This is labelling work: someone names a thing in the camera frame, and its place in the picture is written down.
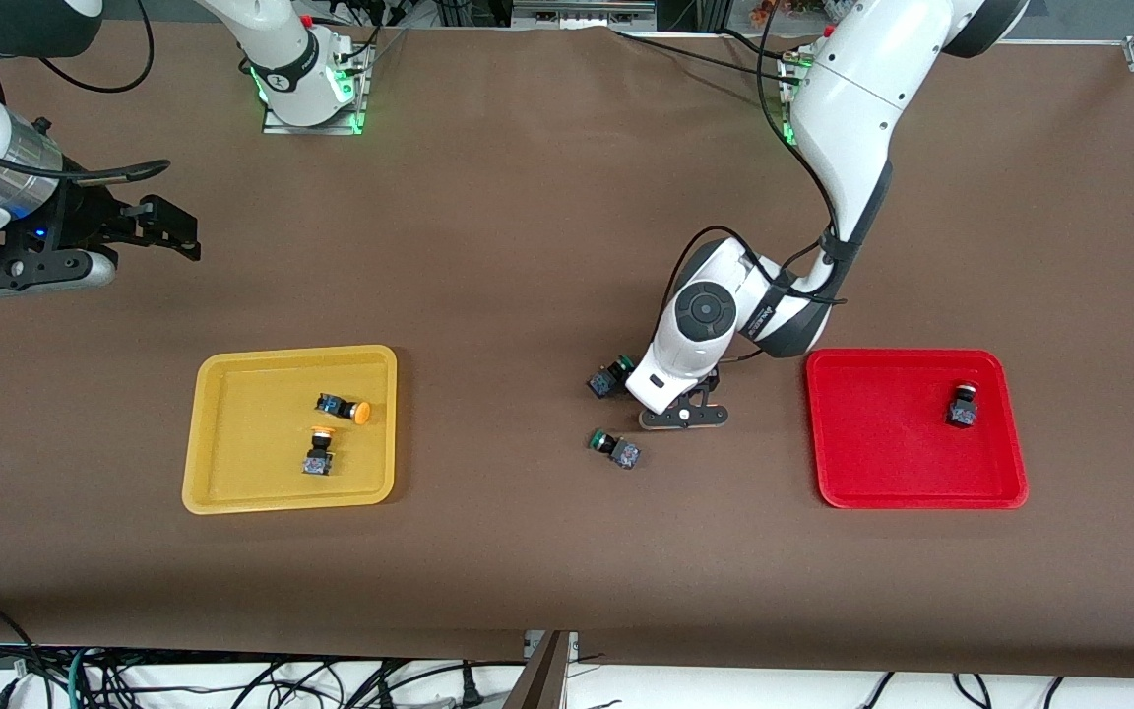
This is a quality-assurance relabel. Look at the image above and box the yellow mushroom push button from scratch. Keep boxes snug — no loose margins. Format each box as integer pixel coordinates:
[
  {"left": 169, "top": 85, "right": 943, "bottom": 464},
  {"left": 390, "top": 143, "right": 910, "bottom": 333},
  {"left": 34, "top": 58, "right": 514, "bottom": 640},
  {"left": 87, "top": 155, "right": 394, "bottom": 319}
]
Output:
[
  {"left": 315, "top": 391, "right": 373, "bottom": 426},
  {"left": 302, "top": 424, "right": 336, "bottom": 479}
]

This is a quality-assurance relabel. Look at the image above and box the red mushroom push button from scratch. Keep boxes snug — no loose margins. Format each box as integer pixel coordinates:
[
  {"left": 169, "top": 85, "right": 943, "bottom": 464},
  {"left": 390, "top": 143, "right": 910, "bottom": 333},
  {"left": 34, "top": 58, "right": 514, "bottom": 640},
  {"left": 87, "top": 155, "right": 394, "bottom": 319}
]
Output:
[{"left": 945, "top": 381, "right": 979, "bottom": 430}]

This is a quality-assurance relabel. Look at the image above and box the green mushroom push button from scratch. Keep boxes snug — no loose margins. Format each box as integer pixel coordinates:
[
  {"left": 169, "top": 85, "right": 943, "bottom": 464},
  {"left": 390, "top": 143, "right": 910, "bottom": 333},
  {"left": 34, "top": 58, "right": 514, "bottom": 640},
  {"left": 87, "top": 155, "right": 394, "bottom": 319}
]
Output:
[
  {"left": 588, "top": 428, "right": 642, "bottom": 471},
  {"left": 586, "top": 354, "right": 639, "bottom": 400}
]

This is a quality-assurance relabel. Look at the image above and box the red plastic tray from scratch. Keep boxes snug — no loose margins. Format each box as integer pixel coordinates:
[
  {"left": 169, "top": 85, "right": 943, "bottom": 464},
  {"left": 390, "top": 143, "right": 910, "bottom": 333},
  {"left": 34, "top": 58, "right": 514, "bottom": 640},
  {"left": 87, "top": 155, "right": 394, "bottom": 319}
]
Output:
[{"left": 811, "top": 348, "right": 1030, "bottom": 511}]

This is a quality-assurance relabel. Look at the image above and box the brown table cover mat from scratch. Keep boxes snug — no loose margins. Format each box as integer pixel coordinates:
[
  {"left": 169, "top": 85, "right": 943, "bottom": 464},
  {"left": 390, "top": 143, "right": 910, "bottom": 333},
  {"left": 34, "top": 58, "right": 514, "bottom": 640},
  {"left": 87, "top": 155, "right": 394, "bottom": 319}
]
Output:
[{"left": 0, "top": 18, "right": 1134, "bottom": 680}]

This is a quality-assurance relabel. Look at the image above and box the yellow plastic tray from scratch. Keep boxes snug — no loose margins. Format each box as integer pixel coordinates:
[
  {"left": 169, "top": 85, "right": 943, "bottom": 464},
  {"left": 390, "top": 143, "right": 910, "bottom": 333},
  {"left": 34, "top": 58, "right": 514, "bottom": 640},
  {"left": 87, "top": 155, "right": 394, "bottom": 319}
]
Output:
[{"left": 181, "top": 344, "right": 399, "bottom": 516}]

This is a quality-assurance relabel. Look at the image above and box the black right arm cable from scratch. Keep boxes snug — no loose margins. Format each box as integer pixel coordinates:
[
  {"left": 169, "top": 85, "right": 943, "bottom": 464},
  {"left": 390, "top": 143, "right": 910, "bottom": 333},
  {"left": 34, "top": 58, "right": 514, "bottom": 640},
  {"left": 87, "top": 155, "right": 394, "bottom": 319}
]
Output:
[{"left": 0, "top": 0, "right": 174, "bottom": 188}]

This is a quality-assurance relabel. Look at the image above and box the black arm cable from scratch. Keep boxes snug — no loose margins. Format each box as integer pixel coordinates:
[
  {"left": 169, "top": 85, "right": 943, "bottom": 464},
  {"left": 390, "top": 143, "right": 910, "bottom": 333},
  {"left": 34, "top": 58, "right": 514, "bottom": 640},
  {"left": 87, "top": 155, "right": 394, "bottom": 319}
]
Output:
[
  {"left": 0, "top": 0, "right": 174, "bottom": 188},
  {"left": 661, "top": 0, "right": 849, "bottom": 365}
]

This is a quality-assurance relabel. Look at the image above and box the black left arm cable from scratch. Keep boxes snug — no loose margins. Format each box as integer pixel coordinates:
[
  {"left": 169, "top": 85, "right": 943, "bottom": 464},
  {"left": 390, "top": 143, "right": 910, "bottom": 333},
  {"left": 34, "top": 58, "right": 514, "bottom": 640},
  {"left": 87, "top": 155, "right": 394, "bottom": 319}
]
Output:
[{"left": 661, "top": 0, "right": 849, "bottom": 365}]

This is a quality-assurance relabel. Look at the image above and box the white metal bracket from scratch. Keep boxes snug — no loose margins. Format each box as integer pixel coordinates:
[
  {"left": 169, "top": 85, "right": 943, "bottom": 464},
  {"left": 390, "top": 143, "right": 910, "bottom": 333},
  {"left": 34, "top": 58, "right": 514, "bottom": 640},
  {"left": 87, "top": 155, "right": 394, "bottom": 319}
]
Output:
[{"left": 525, "top": 630, "right": 580, "bottom": 661}]

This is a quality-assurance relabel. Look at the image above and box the brown table leg post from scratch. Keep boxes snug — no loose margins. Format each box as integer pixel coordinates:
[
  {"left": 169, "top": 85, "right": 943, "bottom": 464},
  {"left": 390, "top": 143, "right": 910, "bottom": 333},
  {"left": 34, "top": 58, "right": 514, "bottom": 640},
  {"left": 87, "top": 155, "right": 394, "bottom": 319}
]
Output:
[{"left": 503, "top": 630, "right": 573, "bottom": 709}]

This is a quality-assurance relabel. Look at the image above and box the black cable on table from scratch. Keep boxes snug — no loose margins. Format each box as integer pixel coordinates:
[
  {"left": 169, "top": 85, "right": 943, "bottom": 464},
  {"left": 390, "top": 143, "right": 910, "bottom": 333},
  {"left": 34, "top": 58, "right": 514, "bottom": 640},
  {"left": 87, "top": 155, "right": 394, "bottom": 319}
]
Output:
[{"left": 611, "top": 30, "right": 785, "bottom": 80}]

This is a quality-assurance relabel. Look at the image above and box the metal rail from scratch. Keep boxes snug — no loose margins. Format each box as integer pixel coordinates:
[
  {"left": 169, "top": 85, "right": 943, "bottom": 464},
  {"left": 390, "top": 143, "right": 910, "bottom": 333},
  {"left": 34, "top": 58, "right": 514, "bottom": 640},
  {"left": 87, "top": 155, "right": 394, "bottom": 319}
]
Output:
[{"left": 513, "top": 0, "right": 657, "bottom": 31}]

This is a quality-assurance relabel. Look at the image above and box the green cable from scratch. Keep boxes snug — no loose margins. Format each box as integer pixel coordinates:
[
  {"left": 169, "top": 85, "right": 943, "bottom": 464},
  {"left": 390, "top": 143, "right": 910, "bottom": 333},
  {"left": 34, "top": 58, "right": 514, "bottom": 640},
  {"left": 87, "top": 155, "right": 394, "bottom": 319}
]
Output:
[{"left": 65, "top": 647, "right": 95, "bottom": 709}]

